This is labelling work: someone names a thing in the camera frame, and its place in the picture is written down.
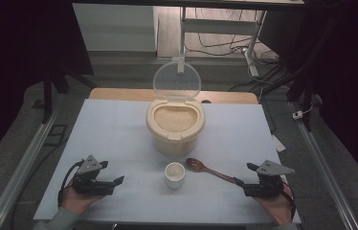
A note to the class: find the person's left hand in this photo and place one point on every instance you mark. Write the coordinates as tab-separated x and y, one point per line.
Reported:
75	201

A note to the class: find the black stand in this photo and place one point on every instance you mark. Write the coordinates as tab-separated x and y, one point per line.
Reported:
48	96

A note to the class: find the cream rice container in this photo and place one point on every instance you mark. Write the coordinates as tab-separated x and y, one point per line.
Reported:
175	143

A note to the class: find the white rice heap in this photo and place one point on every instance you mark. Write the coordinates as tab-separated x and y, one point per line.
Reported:
175	119

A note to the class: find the white paper tag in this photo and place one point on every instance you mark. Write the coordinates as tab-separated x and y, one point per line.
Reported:
278	143

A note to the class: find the white cup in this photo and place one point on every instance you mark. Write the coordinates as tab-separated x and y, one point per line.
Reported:
174	182

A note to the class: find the white table cover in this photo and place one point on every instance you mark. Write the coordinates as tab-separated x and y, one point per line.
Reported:
113	134

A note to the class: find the clear container lid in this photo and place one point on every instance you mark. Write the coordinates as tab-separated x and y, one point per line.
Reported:
177	80

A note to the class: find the white cabinet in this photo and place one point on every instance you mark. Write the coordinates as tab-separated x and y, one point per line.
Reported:
113	28

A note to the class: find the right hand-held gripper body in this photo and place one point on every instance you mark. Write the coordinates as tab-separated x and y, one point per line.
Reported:
268	188

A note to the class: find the wooden table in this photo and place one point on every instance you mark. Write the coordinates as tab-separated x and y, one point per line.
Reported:
119	94

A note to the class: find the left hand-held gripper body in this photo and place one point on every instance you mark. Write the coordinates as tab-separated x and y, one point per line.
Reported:
91	187

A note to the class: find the small white box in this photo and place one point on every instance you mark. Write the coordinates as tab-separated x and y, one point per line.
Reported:
297	114

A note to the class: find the brown wooden spoon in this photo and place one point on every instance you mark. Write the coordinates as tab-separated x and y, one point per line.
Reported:
197	165

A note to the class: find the white desk frame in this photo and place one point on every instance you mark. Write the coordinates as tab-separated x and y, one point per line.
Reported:
218	26

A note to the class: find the black floor bracket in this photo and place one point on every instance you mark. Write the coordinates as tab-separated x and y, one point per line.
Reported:
48	140

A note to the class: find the metal rail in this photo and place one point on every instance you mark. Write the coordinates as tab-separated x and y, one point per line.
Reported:
324	172
20	169

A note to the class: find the dark curtain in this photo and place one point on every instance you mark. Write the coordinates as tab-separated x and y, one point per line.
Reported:
343	64
14	64

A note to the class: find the person's right hand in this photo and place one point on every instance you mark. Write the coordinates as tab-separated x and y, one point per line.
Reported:
280	207

